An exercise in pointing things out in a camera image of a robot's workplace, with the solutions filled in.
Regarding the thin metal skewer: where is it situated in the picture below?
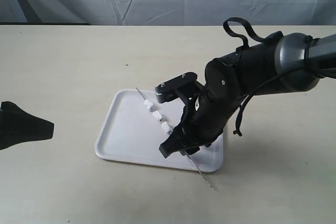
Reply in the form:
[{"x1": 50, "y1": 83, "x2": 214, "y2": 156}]
[{"x1": 135, "y1": 87, "x2": 214, "y2": 188}]

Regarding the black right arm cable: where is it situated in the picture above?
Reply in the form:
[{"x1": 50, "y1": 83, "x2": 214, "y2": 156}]
[{"x1": 222, "y1": 17, "x2": 336, "y2": 137}]

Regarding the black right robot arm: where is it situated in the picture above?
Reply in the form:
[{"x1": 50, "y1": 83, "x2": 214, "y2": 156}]
[{"x1": 155, "y1": 33, "x2": 335, "y2": 157}]

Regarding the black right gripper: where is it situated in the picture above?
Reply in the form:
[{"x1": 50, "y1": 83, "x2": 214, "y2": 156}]
[{"x1": 159, "y1": 87, "x2": 246, "y2": 158}]

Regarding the white plastic tray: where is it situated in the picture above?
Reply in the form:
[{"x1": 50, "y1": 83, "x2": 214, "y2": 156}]
[{"x1": 95, "y1": 89, "x2": 224, "y2": 173}]

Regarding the white foam cube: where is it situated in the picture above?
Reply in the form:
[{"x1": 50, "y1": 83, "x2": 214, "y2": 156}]
[
  {"x1": 152, "y1": 111, "x2": 163, "y2": 122},
  {"x1": 161, "y1": 121, "x2": 172, "y2": 134},
  {"x1": 143, "y1": 99, "x2": 154, "y2": 111}
]

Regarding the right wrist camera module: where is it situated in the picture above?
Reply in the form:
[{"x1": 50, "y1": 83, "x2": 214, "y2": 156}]
[{"x1": 154, "y1": 72, "x2": 204, "y2": 105}]

